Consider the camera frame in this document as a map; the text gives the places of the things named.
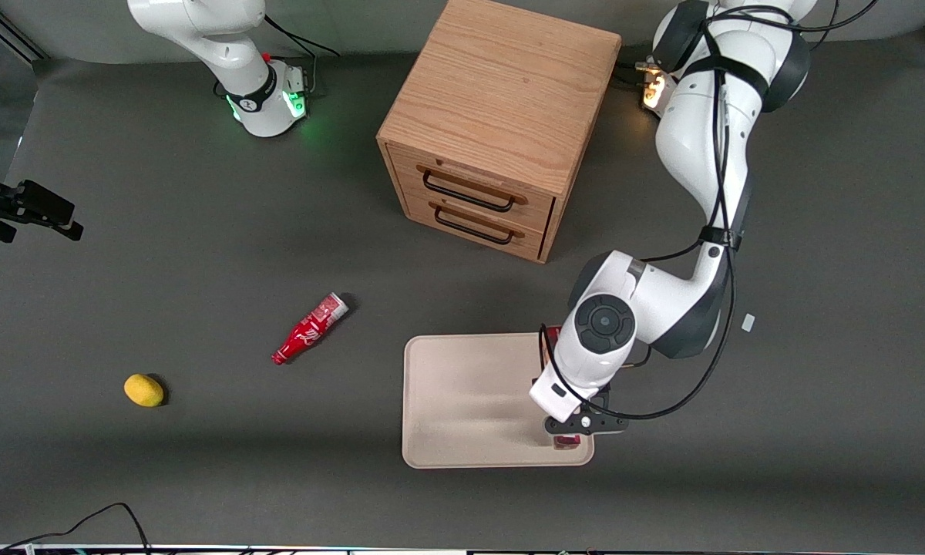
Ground yellow lemon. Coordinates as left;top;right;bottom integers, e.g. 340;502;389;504
123;374;166;408

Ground black floor cable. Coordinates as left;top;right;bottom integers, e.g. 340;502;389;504
0;503;152;555

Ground black drawer handle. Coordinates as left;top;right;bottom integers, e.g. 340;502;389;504
433;204;516;247
422;170;520;214

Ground aluminium frame rail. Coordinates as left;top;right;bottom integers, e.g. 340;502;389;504
0;0;49;64

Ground beige plastic tray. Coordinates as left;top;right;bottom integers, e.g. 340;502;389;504
402;331;595;469

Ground black base cables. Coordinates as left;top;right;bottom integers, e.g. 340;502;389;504
615;60;651;89
262;14;341;98

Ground red cookie box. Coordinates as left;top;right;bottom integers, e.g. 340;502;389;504
545;325;584;451

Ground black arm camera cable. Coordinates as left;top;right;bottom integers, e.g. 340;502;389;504
538;0;881;422

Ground wooden drawer cabinet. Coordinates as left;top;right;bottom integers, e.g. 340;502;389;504
376;0;623;265

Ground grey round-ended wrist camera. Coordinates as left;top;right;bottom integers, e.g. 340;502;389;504
543;411;631;438

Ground red cola bottle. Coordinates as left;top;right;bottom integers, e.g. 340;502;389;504
271;292;351;366

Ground wooden drawer front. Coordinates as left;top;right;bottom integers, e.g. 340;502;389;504
389;144;557;232
405;191;550;261

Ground dark grey table mat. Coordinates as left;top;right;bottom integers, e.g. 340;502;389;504
0;31;925;551

